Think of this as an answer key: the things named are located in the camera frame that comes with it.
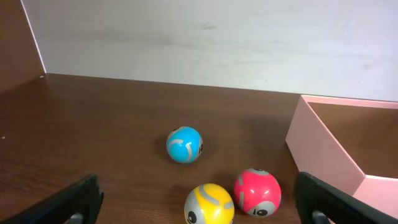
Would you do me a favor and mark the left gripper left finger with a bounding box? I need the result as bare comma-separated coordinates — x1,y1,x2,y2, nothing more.
1,174,104,224

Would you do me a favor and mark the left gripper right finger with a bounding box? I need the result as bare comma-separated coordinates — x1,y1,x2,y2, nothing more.
293,172,397,224

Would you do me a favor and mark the pink cardboard box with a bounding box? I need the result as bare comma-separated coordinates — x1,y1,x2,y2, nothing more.
285,95,397,217

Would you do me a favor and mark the orange-red toy ball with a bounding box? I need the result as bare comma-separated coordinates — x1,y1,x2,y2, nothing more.
233,168,282,218

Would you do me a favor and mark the yellow toy ball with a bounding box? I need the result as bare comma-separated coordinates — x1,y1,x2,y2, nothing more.
184,184,234,224

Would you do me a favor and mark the blue toy ball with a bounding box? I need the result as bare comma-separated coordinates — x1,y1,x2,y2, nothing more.
165,126,203,164

